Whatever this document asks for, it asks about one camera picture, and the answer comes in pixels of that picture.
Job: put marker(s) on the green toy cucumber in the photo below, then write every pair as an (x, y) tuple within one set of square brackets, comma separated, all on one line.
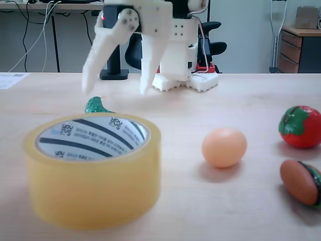
[(95, 105)]

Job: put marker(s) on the grey metal crutch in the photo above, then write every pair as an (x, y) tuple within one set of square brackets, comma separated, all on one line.
[(276, 50)]

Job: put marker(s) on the black office chair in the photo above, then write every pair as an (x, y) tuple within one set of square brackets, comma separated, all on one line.
[(133, 55)]

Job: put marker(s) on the black monitor stand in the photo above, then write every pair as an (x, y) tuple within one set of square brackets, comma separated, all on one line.
[(114, 67)]

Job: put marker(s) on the beige toy egg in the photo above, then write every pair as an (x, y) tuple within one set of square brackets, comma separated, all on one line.
[(223, 148)]

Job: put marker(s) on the brown cardboard box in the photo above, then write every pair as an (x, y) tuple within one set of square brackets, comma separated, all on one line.
[(306, 17)]

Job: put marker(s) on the background office desk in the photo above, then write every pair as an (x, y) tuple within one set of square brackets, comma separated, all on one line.
[(55, 40)]

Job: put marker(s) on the white printed paper sheet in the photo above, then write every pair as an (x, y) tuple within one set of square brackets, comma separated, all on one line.
[(10, 80)]

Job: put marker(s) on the toy hamburger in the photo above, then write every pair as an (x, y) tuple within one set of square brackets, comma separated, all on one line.
[(298, 183)]

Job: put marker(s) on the red toy tomato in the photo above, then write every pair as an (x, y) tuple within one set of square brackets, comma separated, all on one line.
[(306, 133)]

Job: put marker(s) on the wooden drawer cabinet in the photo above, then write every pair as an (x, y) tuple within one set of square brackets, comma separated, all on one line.
[(291, 50)]

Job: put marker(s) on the red table clamp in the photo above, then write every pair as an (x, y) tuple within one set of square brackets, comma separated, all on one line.
[(158, 69), (204, 68)]

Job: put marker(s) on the yellow packing tape roll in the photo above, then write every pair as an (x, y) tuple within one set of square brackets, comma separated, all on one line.
[(92, 190)]

